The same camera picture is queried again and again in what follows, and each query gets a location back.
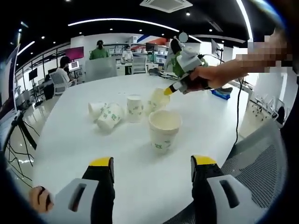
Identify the nested stack of paper cups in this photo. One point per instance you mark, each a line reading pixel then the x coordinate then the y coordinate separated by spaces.
pixel 163 137

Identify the black tripod stand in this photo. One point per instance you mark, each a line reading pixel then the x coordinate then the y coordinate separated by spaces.
pixel 28 136

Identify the green-print paper cup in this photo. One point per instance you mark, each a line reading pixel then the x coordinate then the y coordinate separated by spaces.
pixel 154 103

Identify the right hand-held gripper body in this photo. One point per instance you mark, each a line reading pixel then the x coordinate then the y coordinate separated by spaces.
pixel 189 61

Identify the ceiling air conditioner vent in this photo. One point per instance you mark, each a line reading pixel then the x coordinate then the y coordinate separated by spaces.
pixel 165 4

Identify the monitor on black stand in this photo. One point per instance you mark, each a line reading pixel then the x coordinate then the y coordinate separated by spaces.
pixel 216 46

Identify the white office chair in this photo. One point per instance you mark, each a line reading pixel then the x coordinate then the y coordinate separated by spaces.
pixel 58 82
pixel 139 65

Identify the grey panel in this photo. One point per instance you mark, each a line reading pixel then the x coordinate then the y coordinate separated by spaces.
pixel 101 70

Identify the grey mesh office chair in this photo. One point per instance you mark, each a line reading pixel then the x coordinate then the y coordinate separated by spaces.
pixel 257 168

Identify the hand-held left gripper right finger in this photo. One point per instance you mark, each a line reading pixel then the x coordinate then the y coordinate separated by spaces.
pixel 203 186

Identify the pink wall screen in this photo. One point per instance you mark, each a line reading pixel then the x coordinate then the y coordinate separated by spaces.
pixel 74 53

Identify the white table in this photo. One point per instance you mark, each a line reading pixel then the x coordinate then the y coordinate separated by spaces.
pixel 105 151

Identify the cluster of white paper cups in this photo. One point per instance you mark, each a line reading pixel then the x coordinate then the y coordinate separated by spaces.
pixel 109 117

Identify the person's right hand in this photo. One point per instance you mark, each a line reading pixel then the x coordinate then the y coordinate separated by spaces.
pixel 212 77

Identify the green potted plant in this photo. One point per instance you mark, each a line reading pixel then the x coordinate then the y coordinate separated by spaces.
pixel 174 66

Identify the black handheld object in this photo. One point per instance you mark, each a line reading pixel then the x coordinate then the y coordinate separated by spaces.
pixel 46 198

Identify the small desk monitor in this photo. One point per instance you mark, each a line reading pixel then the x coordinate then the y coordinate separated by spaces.
pixel 74 66

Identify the ceiling light strip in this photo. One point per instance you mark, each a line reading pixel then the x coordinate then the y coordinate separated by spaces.
pixel 116 19
pixel 246 18

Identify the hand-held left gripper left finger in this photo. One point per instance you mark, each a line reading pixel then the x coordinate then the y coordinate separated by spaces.
pixel 102 191

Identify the large monitor screen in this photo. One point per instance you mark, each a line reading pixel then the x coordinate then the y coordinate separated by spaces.
pixel 11 88

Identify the blue box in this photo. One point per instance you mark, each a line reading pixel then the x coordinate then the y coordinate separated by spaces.
pixel 220 94

